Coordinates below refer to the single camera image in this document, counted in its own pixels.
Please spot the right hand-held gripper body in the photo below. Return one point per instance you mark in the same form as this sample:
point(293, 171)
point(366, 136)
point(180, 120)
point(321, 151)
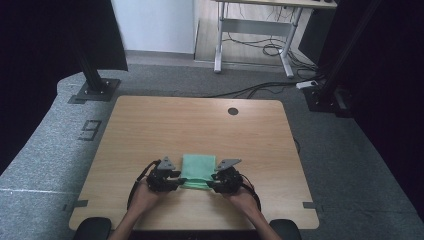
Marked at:
point(228, 181)

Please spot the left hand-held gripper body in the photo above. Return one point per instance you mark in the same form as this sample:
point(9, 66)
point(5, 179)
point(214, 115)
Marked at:
point(160, 180)

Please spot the green cloth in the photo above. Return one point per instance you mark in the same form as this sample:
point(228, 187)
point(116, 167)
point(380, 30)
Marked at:
point(198, 170)

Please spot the person's right hand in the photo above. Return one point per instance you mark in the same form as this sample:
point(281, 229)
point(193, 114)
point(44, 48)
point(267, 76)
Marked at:
point(245, 201)

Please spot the person's left hand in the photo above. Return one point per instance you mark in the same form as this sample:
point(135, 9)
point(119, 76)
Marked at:
point(143, 201)

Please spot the black chair armrest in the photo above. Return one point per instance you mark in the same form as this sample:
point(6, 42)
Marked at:
point(288, 228)
point(91, 228)

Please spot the black metal stand with base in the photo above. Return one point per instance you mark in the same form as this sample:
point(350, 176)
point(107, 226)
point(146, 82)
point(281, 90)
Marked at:
point(328, 96)
point(95, 85)

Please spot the white power strip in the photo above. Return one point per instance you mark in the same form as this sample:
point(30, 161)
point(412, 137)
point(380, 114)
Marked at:
point(306, 84)

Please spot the grey floor mat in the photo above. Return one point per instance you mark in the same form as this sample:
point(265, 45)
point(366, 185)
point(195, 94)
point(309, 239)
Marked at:
point(33, 166)

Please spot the black cabinet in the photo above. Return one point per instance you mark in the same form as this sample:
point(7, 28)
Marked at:
point(313, 36)

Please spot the black curtain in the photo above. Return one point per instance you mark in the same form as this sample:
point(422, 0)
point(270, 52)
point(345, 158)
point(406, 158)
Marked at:
point(40, 50)
point(393, 83)

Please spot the white frame desk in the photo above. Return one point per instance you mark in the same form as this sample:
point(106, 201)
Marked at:
point(253, 26)

